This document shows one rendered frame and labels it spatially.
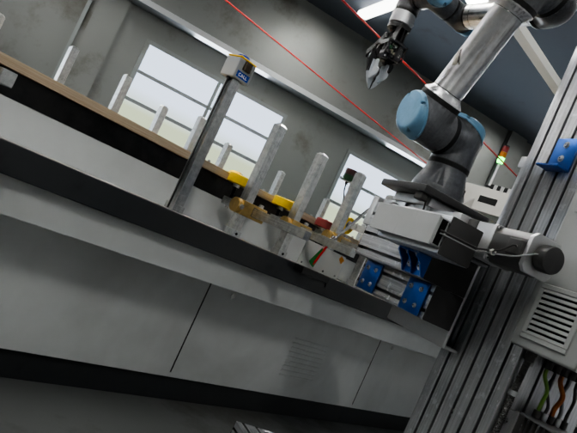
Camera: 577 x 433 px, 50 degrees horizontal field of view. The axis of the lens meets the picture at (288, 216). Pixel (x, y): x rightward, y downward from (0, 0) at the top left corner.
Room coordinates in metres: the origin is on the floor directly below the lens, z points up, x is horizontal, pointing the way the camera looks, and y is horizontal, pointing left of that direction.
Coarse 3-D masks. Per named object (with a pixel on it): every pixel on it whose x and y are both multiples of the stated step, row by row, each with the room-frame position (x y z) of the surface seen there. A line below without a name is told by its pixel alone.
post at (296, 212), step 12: (324, 156) 2.27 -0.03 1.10; (312, 168) 2.28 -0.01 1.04; (312, 180) 2.26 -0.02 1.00; (300, 192) 2.28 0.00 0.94; (312, 192) 2.28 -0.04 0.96; (300, 204) 2.26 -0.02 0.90; (288, 216) 2.28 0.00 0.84; (300, 216) 2.28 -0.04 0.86; (276, 240) 2.28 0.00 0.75; (288, 240) 2.28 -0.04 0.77
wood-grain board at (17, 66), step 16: (16, 64) 1.65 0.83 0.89; (32, 80) 1.72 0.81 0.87; (48, 80) 1.72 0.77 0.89; (64, 96) 1.78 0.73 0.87; (80, 96) 1.79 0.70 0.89; (96, 112) 1.84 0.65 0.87; (112, 112) 1.87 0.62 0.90; (128, 128) 1.92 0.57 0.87; (144, 128) 1.96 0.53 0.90; (160, 144) 2.01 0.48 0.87; (176, 144) 2.06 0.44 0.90; (224, 176) 2.23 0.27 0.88; (352, 240) 2.83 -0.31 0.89
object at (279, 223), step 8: (224, 200) 2.22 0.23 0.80; (256, 216) 2.09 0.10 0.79; (264, 216) 2.06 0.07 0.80; (272, 216) 2.04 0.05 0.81; (272, 224) 2.03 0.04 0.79; (280, 224) 2.00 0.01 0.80; (288, 224) 1.98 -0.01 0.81; (288, 232) 1.97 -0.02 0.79; (296, 232) 1.95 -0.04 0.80; (304, 232) 1.93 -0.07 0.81
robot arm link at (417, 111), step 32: (512, 0) 1.45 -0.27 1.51; (544, 0) 1.46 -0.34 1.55; (480, 32) 1.50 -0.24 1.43; (512, 32) 1.50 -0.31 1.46; (448, 64) 1.56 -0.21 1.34; (480, 64) 1.52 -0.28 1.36; (416, 96) 1.57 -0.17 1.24; (448, 96) 1.55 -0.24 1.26; (416, 128) 1.56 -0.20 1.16; (448, 128) 1.59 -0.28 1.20
